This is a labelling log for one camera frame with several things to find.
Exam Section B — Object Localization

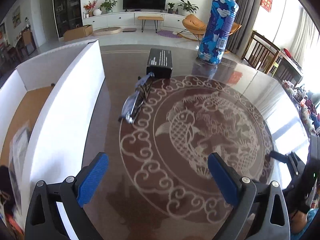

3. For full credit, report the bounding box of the orange lounge chair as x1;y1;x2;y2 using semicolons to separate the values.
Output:
176;13;243;42

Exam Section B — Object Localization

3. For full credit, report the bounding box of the red flower vase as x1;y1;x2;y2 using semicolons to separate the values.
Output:
83;0;97;17

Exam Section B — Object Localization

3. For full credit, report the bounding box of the white cardboard bin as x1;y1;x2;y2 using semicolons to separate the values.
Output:
1;40;105;239

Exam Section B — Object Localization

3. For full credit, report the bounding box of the wooden dining chair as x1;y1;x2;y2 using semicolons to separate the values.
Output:
241;31;280;74

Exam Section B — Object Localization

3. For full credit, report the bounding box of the blue camo bottle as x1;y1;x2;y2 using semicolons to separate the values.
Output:
197;0;239;65

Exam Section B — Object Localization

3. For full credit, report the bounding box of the red packet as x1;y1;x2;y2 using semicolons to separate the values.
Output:
5;214;25;240

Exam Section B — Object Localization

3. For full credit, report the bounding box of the grey flat plastic bag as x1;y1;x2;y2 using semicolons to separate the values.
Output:
9;122;31;210

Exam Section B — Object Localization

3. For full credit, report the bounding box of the black cardboard box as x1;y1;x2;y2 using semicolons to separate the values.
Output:
146;48;173;79

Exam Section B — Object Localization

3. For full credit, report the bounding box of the wooden bench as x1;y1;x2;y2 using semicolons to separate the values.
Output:
137;16;164;33

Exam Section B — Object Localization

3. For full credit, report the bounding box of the brown cardboard box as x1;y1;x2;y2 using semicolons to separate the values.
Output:
63;24;93;42

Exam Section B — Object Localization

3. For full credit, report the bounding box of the person's hand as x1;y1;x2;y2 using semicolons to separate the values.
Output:
289;210;308;234

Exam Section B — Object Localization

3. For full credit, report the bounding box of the white tv cabinet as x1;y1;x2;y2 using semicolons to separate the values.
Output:
82;11;185;31

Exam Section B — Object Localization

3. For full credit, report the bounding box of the potted green plant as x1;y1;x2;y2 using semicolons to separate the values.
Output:
99;0;117;13

